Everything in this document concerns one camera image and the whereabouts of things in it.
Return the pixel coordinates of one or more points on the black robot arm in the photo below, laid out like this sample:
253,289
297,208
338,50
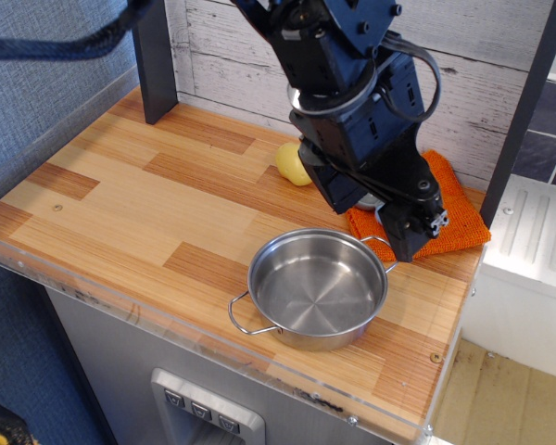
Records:
357,103

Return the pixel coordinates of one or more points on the yellow toy potato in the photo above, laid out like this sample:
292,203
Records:
290,166

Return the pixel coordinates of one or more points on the white ribbed side appliance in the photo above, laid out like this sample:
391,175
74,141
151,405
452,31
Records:
512,309

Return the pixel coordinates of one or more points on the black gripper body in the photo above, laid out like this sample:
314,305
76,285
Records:
397,174

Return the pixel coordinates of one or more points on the orange knitted cloth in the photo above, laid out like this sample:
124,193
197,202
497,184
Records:
466,228

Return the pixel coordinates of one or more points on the dark left shelf post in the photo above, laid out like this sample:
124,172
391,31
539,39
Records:
152,47

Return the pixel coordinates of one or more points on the dark right shelf post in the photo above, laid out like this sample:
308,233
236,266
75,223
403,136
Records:
533,87

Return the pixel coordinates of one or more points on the silver dispenser button panel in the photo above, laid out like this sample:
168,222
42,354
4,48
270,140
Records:
191,414

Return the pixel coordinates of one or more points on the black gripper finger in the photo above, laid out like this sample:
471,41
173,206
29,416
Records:
407,230

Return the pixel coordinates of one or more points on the dark shelf post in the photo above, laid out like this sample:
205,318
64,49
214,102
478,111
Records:
533,87
152,47

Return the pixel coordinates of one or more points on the stainless steel pot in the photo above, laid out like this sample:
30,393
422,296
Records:
317,289

